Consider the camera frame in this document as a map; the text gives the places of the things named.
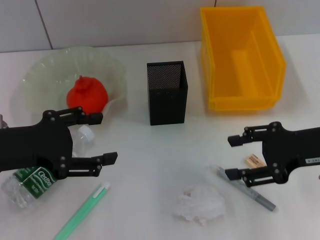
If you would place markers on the green pen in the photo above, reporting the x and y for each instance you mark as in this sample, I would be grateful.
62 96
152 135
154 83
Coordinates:
80 212

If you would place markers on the white paper ball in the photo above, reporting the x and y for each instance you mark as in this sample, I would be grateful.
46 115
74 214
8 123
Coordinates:
200 202

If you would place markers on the small beige eraser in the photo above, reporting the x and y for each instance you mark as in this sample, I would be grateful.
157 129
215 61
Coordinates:
255 160

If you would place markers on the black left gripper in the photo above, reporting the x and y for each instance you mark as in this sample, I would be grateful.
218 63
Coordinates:
32 147

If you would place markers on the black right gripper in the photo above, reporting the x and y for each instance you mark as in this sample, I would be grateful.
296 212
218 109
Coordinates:
295 147

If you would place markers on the grey pen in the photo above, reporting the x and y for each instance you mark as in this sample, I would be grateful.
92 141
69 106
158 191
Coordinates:
260 198

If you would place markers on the yellow plastic bin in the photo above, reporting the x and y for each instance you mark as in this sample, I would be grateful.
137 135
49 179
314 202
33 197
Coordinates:
235 75

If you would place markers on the clear green-label water bottle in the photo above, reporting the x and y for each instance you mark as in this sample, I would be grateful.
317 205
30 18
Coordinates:
37 182

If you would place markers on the black mesh pen holder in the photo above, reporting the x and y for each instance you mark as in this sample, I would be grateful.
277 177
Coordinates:
167 105

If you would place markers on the pale green glass fruit plate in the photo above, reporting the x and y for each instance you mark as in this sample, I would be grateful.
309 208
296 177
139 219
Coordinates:
50 75

